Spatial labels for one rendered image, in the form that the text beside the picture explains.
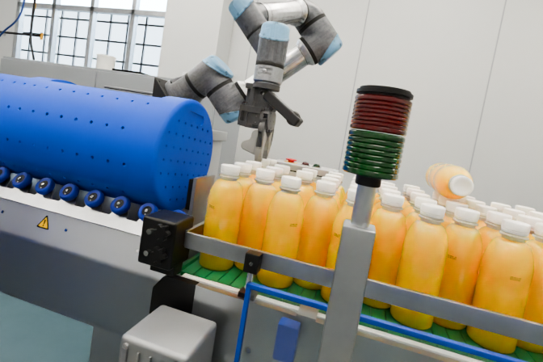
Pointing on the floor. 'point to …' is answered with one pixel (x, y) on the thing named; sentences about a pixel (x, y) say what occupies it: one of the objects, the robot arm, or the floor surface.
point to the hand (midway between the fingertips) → (262, 162)
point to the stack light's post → (347, 292)
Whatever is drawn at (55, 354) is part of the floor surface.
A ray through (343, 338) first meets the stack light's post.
